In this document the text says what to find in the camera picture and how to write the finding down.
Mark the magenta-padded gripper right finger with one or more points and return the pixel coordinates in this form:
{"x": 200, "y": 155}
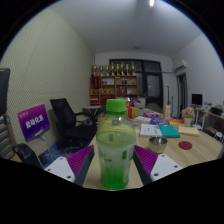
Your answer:
{"x": 163, "y": 166}

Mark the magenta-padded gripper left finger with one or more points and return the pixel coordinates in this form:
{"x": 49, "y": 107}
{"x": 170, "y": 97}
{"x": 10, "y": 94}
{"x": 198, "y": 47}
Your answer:
{"x": 59, "y": 167}

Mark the green drink bottle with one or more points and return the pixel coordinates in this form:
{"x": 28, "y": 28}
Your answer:
{"x": 115, "y": 146}

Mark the small steel cup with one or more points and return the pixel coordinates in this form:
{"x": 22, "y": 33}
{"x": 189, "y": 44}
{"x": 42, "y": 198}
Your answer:
{"x": 157, "y": 145}

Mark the flat round red coaster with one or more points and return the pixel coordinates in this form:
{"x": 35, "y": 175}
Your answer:
{"x": 185, "y": 145}

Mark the teal book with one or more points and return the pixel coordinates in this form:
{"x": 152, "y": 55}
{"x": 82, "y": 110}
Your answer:
{"x": 169, "y": 131}

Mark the white booklet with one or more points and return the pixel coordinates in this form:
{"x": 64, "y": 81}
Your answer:
{"x": 149, "y": 130}

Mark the flat cream yellow book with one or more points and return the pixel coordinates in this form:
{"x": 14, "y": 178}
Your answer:
{"x": 188, "y": 130}

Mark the blue printed book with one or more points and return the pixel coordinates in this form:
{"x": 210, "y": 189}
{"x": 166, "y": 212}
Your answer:
{"x": 159, "y": 121}

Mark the orange yellow book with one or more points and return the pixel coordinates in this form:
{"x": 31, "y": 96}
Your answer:
{"x": 176, "y": 121}

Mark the black office chair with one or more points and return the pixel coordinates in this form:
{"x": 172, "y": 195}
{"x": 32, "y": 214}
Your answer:
{"x": 65, "y": 116}

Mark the pink box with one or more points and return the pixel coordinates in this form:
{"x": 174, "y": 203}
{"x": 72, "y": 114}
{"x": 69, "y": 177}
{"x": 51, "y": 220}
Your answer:
{"x": 152, "y": 115}

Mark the purple sign board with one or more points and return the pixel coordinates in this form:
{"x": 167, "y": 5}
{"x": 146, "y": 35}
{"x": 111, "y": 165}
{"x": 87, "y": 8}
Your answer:
{"x": 33, "y": 121}

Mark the orange standing card box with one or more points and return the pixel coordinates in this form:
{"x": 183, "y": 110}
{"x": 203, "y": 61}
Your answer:
{"x": 167, "y": 111}

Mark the pink flowers in white pot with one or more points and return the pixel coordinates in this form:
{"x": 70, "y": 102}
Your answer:
{"x": 188, "y": 114}

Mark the grey mesh office chair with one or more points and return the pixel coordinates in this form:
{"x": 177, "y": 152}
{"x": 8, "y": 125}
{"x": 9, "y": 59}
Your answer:
{"x": 5, "y": 136}

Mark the white round stool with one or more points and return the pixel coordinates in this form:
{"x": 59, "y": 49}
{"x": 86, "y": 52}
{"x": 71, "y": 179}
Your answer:
{"x": 219, "y": 136}

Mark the cluttered side desk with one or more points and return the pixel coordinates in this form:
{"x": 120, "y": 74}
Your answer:
{"x": 213, "y": 115}

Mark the computer monitor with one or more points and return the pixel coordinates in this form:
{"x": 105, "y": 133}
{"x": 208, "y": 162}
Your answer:
{"x": 197, "y": 99}

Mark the black framed glass door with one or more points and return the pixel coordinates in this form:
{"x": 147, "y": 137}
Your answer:
{"x": 153, "y": 83}

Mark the wooden shelf unit with trophies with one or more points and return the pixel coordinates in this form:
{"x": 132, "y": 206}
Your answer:
{"x": 113, "y": 86}

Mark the ceiling light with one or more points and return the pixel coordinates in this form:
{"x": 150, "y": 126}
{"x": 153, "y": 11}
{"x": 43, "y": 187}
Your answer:
{"x": 151, "y": 2}

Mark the white wall air conditioner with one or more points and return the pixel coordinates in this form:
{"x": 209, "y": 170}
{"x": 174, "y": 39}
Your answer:
{"x": 180, "y": 65}

